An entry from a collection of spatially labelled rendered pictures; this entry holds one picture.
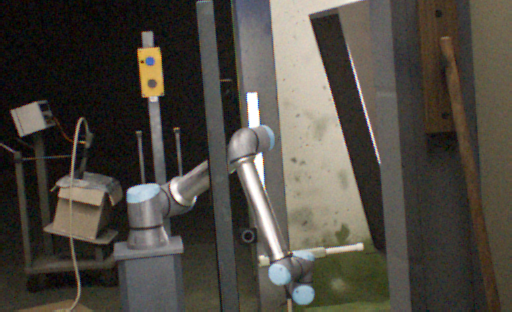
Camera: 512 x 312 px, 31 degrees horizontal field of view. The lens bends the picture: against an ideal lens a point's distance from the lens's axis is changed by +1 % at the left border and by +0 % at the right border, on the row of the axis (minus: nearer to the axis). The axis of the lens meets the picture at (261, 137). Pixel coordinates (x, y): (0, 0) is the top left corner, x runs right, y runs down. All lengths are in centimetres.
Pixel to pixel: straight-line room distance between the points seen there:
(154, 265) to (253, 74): 127
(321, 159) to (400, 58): 295
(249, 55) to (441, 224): 291
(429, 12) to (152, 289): 244
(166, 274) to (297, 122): 124
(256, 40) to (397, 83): 289
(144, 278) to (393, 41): 237
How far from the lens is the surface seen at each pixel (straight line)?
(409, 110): 203
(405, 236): 206
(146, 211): 414
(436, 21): 203
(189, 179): 416
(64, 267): 636
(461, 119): 197
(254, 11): 487
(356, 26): 382
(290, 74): 489
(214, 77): 289
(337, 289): 508
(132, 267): 412
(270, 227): 377
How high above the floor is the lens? 145
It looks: 5 degrees down
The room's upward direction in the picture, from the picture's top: 5 degrees counter-clockwise
